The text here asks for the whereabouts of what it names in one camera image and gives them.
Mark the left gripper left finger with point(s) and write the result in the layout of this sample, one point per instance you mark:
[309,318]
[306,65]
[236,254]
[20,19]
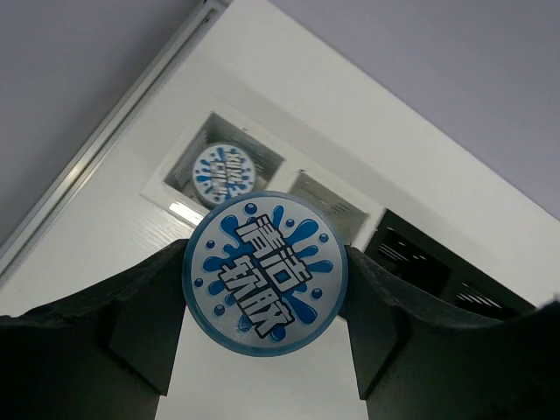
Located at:
[105,352]

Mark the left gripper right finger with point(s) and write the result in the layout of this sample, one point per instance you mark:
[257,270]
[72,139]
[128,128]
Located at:
[417,357]

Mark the blue slime jar patterned lid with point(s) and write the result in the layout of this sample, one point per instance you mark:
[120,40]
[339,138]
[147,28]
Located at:
[221,172]

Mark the black slotted container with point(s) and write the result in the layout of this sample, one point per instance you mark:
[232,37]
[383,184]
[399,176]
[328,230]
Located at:
[411,255]

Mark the white slotted container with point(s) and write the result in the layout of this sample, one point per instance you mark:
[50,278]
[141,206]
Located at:
[269,163]

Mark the metal table rail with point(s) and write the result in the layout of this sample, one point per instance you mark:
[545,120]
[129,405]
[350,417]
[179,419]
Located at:
[90,155]

